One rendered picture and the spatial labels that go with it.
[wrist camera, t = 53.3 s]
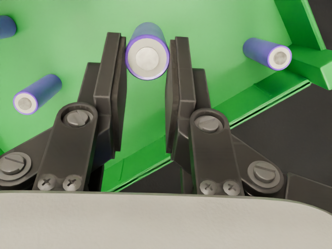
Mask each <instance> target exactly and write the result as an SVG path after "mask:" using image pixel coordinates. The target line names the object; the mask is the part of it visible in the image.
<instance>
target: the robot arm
mask: <svg viewBox="0 0 332 249"><path fill-rule="evenodd" d="M125 49H126V37H121V33H113V32H107V36H106V40H105V45H104V49H103V54H102V58H101V63H95V62H88V63H87V66H86V70H85V73H84V77H83V81H82V85H81V88H80V92H79V96H78V99H77V102H73V103H70V104H67V105H65V106H63V107H62V108H61V109H60V110H59V111H58V113H57V115H56V118H55V121H54V124H53V126H52V127H51V128H49V129H47V130H45V131H43V132H42V133H40V134H38V135H36V136H34V137H33V138H31V139H29V140H27V141H25V142H24V143H22V144H20V145H18V146H16V147H14V148H13V149H11V150H9V151H7V152H5V153H4V154H2V155H1V156H0V249H332V187H331V186H328V185H325V184H322V183H319V182H316V181H313V180H310V179H308V178H305V177H302V176H299V175H296V174H293V173H290V172H288V174H284V173H282V172H281V170H280V169H279V168H278V167H277V166H276V165H275V164H274V163H273V162H271V161H270V160H268V159H267V158H265V157H264V156H263V155H261V154H260V153H258V152H257V151H255V150H254V149H253V148H251V147H250V146H249V145H247V144H245V143H244V142H243V141H241V140H240V139H238V138H237V137H235V136H234V135H233V134H231V130H230V126H229V122H228V119H227V118H226V116H225V115H224V114H223V113H221V112H220V111H218V110H215V109H212V108H211V104H210V98H209V92H208V84H207V78H206V72H205V69H201V68H192V62H191V54H190V46H189V38H188V37H175V40H170V44H169V52H170V58H169V66H168V69H167V74H166V87H165V121H166V153H170V158H171V161H175V162H176V163H177V164H178V165H179V166H180V182H181V194H170V193H132V192H101V186H102V180H103V173H104V164H105V163H106V162H107V161H109V160H110V159H115V153H116V151H119V152H120V151H121V143H122V134H123V125H124V116H125V103H126V94H127V72H126V65H125Z"/></svg>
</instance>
